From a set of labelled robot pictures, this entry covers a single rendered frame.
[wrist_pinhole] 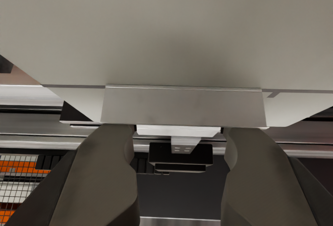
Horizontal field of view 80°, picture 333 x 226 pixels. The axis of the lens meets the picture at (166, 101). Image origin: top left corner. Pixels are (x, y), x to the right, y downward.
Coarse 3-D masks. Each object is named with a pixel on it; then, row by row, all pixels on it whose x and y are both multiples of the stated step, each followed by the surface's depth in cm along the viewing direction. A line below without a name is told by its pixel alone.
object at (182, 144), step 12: (156, 144) 38; (168, 144) 38; (180, 144) 27; (192, 144) 27; (204, 144) 38; (156, 156) 37; (168, 156) 37; (180, 156) 37; (192, 156) 37; (204, 156) 37; (156, 168) 37; (168, 168) 37; (180, 168) 37; (192, 168) 37; (204, 168) 37
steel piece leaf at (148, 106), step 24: (120, 96) 11; (144, 96) 11; (168, 96) 11; (192, 96) 11; (216, 96) 11; (240, 96) 11; (120, 120) 10; (144, 120) 10; (168, 120) 10; (192, 120) 10; (216, 120) 10; (240, 120) 10; (264, 120) 10
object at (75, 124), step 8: (64, 104) 20; (64, 112) 20; (72, 112) 20; (80, 112) 20; (64, 120) 19; (72, 120) 19; (80, 120) 19; (88, 120) 19; (88, 128) 22; (96, 128) 22
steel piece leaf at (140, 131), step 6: (138, 132) 22; (144, 132) 22; (150, 132) 22; (156, 132) 22; (162, 132) 22; (168, 132) 21; (174, 132) 21; (180, 132) 21; (186, 132) 21; (192, 132) 21; (198, 132) 21; (204, 132) 21; (210, 132) 21; (216, 132) 21
